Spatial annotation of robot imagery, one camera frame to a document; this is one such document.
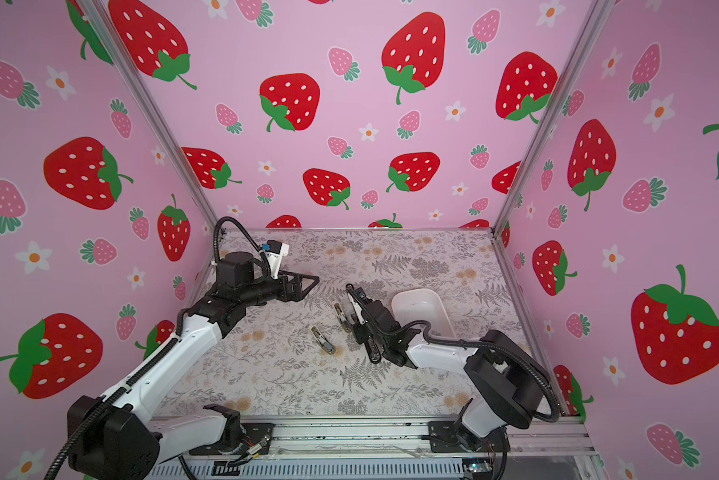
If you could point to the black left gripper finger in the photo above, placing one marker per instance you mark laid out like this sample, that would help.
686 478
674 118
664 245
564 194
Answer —
296 292
300 278

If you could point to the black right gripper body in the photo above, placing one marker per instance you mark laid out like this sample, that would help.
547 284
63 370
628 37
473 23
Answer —
384 347

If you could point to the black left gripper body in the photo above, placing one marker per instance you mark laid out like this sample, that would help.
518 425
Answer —
266 291

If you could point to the beige eraser block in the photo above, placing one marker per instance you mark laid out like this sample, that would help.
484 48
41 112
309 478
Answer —
324 344

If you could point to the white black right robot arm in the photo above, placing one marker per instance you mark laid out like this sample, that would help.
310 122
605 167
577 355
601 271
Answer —
415 332

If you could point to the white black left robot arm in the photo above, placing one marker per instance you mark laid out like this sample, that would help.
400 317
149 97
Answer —
108 436

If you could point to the white plastic tray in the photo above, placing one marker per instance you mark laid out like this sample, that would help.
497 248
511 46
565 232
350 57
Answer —
425 305

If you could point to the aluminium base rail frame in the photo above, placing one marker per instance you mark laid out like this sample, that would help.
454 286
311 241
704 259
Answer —
393 447

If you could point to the aluminium corner post left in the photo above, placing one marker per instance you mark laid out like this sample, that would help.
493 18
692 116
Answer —
101 23

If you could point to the aluminium corner post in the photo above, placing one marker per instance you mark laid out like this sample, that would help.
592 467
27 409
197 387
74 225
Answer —
594 23
101 23

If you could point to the aluminium corner post right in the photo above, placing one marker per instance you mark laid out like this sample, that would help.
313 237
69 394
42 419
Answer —
594 23

